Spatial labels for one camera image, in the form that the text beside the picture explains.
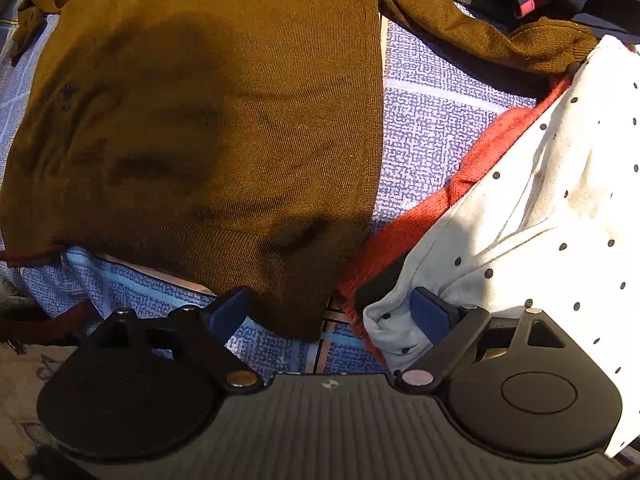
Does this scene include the red knit garment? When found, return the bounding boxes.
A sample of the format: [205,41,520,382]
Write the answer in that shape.
[337,76,573,367]

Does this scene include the blue plaid bed sheet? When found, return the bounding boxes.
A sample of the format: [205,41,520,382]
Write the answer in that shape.
[0,0,556,377]

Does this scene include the beige patterned cloth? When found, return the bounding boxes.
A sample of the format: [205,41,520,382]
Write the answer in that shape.
[0,341,77,480]

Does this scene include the white polka dot garment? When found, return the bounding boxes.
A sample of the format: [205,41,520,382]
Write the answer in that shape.
[362,35,640,458]

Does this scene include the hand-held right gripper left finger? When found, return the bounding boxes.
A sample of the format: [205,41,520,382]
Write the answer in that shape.
[92,286,264,394]

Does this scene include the mustard brown knit sweater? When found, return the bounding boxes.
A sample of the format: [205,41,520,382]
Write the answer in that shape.
[0,0,601,343]

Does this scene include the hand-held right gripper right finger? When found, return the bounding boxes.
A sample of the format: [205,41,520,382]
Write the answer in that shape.
[395,286,567,392]

